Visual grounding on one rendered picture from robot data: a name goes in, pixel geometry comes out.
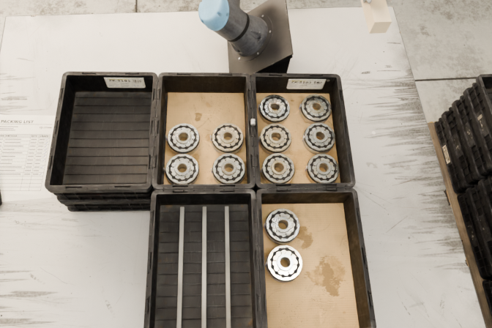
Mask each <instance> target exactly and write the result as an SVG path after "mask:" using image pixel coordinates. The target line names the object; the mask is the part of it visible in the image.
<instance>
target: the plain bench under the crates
mask: <svg viewBox="0 0 492 328"><path fill-rule="evenodd" d="M387 7H388V10H389V14H390V17H391V20H392V22H391V24H390V26H389V28H388V30H387V32H386V33H375V34H369V31H368V26H367V23H366V20H365V14H364V11H363V8H362V7H319V8H291V9H287V10H288V19H289V26H290V31H291V41H292V47H293V53H294V55H292V56H293V58H291V59H290V62H289V66H288V71H287V73H322V74H338V75H339V76H340V78H341V83H342V88H343V98H344V103H345V109H346V118H347V124H348V133H349V138H350V144H351V153H352V159H353V164H354V174H355V179H356V184H355V185H354V186H353V188H354V189H355V190H356V191H357V195H358V200H359V210H360V215H361V221H362V230H363V236H364V241H365V251H366V256H367V261H368V271H369V276H370V286H371V291H372V297H373V306H374V312H375V317H376V328H487V327H486V325H485V320H484V317H483V314H482V310H481V307H480V303H479V300H478V297H477V292H476V289H475V287H474V282H473V280H472V275H471V272H470V269H469V265H468V262H467V259H466V254H465V252H464V249H463V245H462V241H461V237H460V234H459V231H458V227H457V224H456V222H455V217H454V214H453V211H452V207H451V203H450V200H449V196H448V194H447V189H446V186H445V183H444V179H443V176H442V173H441V169H440V166H439V161H438V159H437V156H436V151H435V149H434V145H433V142H432V138H431V134H430V131H429V128H428V123H427V121H426V118H425V114H424V110H423V108H422V103H421V101H420V96H419V93H418V91H417V86H416V83H415V80H414V76H413V73H412V70H411V65H410V63H409V58H408V56H407V52H406V48H405V45H404V42H403V38H402V35H401V32H400V28H399V25H398V21H397V18H396V15H395V11H394V7H391V6H387ZM68 71H80V72H155V73H156V74H157V77H158V75H159V74H160V73H162V72H229V68H228V45H227V40H226V39H224V38H223V37H221V36H220V35H219V34H217V33H216V32H214V31H212V30H210V29H208V28H207V27H206V26H205V25H204V24H203V23H202V22H201V20H200V18H199V15H198V11H181V12H126V13H97V14H70V15H15V16H6V17H5V22H4V30H3V34H2V39H1V47H0V114H2V115H41V116H55V115H56V109H57V104H58V99H59V91H60V86H61V82H62V75H63V74H64V73H65V72H68ZM149 220H150V211H114V212H70V211H69V210H68V209H67V206H65V205H64V204H61V203H60V202H59V201H58V200H57V197H56V195H54V194H53V193H51V198H38V199H30V200H22V201H5V202H2V205H1V206H0V328H144V310H145V296H146V271H147V258H148V245H149Z"/></svg>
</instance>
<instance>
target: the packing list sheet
mask: <svg viewBox="0 0 492 328"><path fill-rule="evenodd" d="M55 118H56V116H41V115H2V114H0V190H1V199H2V202H5V201H22V200H30V199H38V198H51V193H50V192H49V191H48V190H47V189H46V188H45V177H46V172H47V167H48V158H49V154H50V149H51V141H52V136H53V127H54V122H55Z"/></svg>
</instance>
